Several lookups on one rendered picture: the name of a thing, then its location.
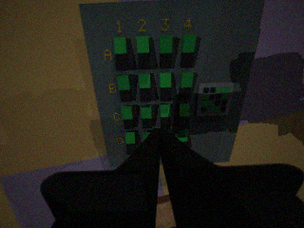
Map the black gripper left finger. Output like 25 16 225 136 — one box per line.
40 128 161 228

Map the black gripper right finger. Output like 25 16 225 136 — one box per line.
160 128 304 228

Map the dark grey switch panel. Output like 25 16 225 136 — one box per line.
79 0 265 167

